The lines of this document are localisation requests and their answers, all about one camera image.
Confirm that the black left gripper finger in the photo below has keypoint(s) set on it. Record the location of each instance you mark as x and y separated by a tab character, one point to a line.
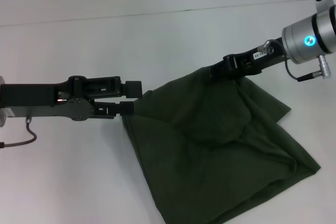
132	89

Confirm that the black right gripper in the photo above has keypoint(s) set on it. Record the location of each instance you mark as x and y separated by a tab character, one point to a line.
252	61

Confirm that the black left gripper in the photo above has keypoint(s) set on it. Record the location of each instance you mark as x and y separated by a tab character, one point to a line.
39	98

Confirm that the dark green FREE T-shirt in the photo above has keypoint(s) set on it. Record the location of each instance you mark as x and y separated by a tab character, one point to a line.
223	155

